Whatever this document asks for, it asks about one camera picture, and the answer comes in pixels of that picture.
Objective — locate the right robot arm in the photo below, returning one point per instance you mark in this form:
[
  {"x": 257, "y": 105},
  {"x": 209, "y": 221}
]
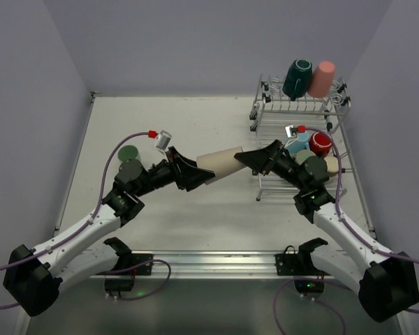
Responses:
[{"x": 385, "y": 282}]

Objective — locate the cream small cup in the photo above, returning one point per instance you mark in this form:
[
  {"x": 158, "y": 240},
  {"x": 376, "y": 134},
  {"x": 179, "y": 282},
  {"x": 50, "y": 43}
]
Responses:
[{"x": 332, "y": 166}]

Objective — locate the aluminium mounting rail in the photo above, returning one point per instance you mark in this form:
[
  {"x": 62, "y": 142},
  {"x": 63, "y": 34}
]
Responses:
[{"x": 213, "y": 265}]

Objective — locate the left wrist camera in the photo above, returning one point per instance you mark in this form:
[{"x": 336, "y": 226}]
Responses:
[{"x": 163, "y": 140}]

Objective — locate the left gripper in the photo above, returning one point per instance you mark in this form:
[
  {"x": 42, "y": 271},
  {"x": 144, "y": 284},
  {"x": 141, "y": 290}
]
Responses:
[{"x": 177, "y": 169}]

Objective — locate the light green mug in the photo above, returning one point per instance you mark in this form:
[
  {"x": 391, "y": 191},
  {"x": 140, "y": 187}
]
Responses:
[{"x": 303, "y": 155}]

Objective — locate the green cup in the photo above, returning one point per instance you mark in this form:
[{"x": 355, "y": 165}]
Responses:
[{"x": 127, "y": 153}]

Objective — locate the light blue mug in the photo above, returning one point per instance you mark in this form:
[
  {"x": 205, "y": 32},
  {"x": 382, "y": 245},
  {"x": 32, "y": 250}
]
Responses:
[{"x": 297, "y": 144}]

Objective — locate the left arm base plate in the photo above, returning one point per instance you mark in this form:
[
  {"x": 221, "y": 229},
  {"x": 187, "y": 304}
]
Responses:
[{"x": 132, "y": 264}]

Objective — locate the dark green mug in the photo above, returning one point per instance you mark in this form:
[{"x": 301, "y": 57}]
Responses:
[{"x": 298, "y": 79}]

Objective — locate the beige tall cup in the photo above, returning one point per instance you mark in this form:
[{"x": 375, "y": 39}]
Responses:
[{"x": 222, "y": 163}]

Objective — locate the red mug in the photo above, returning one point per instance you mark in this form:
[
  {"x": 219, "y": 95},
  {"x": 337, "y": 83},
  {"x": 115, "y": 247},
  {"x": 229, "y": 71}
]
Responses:
[{"x": 320, "y": 144}]

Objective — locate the metal dish rack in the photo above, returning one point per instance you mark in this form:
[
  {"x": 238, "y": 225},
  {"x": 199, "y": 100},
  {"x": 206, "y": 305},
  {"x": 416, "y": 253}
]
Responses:
[{"x": 272, "y": 112}]

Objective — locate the pink cup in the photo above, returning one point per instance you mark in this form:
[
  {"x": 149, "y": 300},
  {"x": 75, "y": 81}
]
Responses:
[{"x": 322, "y": 79}]

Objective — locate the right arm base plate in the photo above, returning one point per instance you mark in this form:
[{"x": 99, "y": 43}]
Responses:
[{"x": 295, "y": 262}]

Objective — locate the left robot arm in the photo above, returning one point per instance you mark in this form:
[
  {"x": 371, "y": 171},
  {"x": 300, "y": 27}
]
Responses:
[{"x": 34, "y": 278}]

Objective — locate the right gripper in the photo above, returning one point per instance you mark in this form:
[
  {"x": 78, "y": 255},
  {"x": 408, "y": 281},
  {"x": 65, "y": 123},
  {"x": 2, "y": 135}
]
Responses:
[{"x": 272, "y": 159}]

